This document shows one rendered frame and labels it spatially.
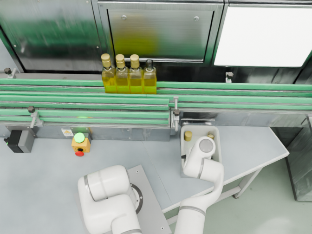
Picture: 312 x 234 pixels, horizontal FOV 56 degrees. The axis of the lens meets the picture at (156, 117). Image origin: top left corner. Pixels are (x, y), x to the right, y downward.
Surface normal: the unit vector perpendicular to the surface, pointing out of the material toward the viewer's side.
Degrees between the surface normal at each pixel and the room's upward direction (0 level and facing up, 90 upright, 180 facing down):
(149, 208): 4
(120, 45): 90
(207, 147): 15
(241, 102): 90
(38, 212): 0
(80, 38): 90
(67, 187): 0
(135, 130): 90
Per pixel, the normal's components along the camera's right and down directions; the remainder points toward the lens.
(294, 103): -0.03, 0.84
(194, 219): 0.18, -0.59
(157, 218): -0.05, -0.51
